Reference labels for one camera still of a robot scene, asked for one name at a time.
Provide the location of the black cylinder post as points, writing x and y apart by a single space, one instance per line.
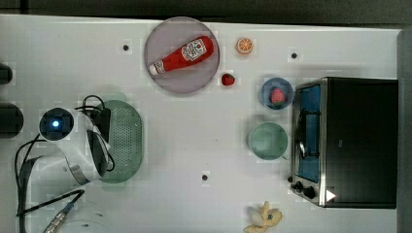
6 74
11 120

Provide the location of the orange slice toy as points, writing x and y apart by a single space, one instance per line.
244 45

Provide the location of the small red strawberry toy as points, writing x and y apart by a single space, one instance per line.
228 79

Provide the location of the red strawberry in bowl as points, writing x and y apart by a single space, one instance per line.
277 96

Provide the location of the green bowl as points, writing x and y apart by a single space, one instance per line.
268 141

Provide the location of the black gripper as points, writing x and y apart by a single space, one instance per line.
102 120

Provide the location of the red ketchup bottle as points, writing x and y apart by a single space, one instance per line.
191 53

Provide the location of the grey round plate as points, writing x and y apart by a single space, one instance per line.
169 36

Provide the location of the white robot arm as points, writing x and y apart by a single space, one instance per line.
81 156

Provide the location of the blue bowl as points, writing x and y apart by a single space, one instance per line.
268 86

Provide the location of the peeled banana toy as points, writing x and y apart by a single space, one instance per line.
263 218

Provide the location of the black toaster oven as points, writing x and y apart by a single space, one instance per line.
344 143

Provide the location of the green oval strainer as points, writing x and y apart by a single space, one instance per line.
126 138

